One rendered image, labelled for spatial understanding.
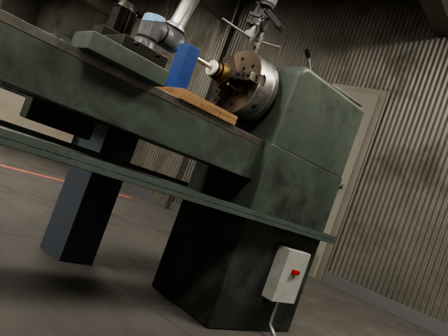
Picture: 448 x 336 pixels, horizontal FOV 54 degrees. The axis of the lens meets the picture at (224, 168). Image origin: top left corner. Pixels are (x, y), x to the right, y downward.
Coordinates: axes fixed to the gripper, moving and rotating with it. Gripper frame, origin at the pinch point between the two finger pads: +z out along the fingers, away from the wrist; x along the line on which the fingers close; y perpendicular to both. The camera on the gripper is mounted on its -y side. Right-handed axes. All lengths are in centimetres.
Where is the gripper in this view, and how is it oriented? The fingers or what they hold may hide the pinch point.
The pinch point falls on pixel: (253, 45)
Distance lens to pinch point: 214.4
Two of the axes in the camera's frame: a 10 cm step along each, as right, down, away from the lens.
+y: -8.4, -3.9, 3.6
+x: -3.5, -1.1, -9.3
